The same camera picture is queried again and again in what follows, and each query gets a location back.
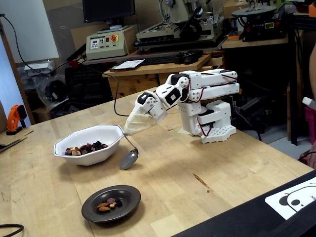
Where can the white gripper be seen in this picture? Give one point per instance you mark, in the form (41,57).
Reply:
(151,101)

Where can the beige control box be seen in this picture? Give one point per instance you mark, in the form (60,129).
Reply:
(106,49)

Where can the tan cardboard box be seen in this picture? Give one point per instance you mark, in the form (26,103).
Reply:
(234,10)

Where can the white panda card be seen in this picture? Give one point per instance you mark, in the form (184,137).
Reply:
(276,200)

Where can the pink plastic bin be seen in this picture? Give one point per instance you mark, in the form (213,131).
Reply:
(311,123)

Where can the beige milling machine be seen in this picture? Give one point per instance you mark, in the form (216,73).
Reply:
(172,12)

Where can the large black device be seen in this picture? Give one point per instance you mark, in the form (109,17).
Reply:
(247,222)

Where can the white flat box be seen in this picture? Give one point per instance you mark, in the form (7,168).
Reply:
(39,66)

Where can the white paper sheet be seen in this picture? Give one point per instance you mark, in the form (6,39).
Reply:
(128,64)

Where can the small nut serving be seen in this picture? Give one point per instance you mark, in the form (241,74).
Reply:
(103,209)

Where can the orange black hand tool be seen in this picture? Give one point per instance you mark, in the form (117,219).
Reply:
(14,116)

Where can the wooden shelf board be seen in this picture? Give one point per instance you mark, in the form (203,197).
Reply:
(247,44)

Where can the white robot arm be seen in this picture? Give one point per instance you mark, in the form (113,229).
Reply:
(214,92)

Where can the black keyboard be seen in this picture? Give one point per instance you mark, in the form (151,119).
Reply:
(160,60)

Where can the small orange item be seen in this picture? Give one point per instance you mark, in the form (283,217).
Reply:
(313,9)

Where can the white board panel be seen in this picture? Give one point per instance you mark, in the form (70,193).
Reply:
(29,29)

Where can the white octagonal bowl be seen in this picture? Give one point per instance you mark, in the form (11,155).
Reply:
(86,159)

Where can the beige tape wrap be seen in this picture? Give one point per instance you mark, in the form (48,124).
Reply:
(137,123)

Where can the dark brown plate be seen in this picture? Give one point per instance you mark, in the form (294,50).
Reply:
(128,197)

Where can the thin grey flat bar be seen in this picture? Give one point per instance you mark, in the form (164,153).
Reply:
(10,144)

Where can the black plastic crate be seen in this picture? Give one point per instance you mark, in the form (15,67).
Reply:
(86,86)

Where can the clear plastic bag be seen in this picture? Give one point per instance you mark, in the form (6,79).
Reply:
(54,91)

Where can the trail mix pile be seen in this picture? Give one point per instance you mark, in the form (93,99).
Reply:
(86,148)

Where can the black scroll saw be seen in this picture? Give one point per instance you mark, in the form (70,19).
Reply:
(261,27)

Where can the metal spoon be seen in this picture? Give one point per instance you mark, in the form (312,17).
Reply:
(129,160)

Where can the black computer monitor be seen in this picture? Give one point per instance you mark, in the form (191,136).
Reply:
(108,10)

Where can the black computer mouse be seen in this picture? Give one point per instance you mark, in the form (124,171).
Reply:
(190,58)

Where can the white plastic item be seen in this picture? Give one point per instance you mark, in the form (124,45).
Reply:
(309,102)

